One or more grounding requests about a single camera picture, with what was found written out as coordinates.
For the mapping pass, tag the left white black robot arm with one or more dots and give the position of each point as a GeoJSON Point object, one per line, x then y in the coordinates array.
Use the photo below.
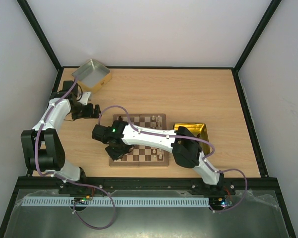
{"type": "Point", "coordinates": [42, 148]}

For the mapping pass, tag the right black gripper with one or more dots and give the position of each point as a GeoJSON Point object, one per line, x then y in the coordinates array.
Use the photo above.
{"type": "Point", "coordinates": [114, 151]}

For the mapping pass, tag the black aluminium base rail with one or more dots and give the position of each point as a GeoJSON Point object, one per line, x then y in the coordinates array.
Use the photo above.
{"type": "Point", "coordinates": [194, 186]}

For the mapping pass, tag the wooden chess board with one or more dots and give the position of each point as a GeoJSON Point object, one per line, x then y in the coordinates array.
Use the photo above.
{"type": "Point", "coordinates": [142, 156]}

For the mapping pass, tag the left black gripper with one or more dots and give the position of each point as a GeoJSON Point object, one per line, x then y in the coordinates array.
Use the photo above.
{"type": "Point", "coordinates": [89, 113]}

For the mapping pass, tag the empty silver gold tin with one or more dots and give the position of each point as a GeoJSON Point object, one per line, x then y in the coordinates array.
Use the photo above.
{"type": "Point", "coordinates": [92, 76]}

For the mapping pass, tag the black cage frame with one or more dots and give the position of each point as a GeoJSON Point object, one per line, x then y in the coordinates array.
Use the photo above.
{"type": "Point", "coordinates": [180, 57]}

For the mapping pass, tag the gold tin tray with pieces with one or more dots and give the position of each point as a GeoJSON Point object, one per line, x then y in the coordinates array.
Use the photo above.
{"type": "Point", "coordinates": [199, 130]}

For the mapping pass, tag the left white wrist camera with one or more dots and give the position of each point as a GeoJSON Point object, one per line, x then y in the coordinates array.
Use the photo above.
{"type": "Point", "coordinates": [84, 98]}

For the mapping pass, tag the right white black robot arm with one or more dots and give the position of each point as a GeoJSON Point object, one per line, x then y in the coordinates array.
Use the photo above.
{"type": "Point", "coordinates": [188, 151]}

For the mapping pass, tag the grey slotted cable duct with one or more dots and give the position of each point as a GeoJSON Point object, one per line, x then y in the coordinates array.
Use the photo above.
{"type": "Point", "coordinates": [118, 202]}

